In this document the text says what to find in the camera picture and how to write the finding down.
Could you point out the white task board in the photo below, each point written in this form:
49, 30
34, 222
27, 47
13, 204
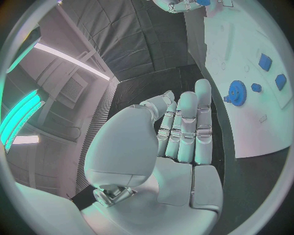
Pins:
248, 91

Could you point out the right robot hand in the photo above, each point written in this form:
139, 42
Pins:
178, 5

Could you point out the glowing light bar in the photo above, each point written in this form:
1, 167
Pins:
17, 115

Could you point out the small blue peg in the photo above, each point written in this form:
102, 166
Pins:
255, 87

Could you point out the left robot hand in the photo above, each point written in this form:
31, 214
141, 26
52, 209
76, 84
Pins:
142, 183

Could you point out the blue part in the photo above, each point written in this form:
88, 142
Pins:
203, 2

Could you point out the blue block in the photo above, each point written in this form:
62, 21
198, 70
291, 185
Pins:
265, 62
280, 81

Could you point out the blue gear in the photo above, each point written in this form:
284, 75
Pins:
238, 92

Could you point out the small blue plug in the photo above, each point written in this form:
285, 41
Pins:
227, 99

